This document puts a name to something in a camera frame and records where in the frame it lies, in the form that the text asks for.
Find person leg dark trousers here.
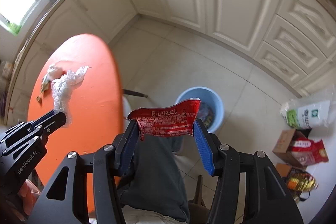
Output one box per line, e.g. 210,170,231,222
118,135,190,223

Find person hand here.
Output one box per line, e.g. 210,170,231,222
6,179,41,222

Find red snack package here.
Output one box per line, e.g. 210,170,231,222
288,137,329,166

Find blue plastic bucket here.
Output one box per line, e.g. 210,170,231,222
175,86,225,134

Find green dish soap bottle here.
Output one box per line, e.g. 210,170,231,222
6,20,22,36

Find cream base cabinets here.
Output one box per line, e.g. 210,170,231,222
4,0,335,124

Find crumpled beige paper wrapper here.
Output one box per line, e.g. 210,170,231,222
36,64,66,106

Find red ketchup sachet wrapper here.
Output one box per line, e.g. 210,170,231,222
127,98,201,140

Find clear plastic bag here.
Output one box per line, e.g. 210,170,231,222
51,66,90,127

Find gold foil package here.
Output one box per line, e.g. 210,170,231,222
276,163,318,203

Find white green rice bag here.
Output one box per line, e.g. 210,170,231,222
280,86,335,130

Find cardboard box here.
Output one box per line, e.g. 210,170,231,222
272,129,306,169

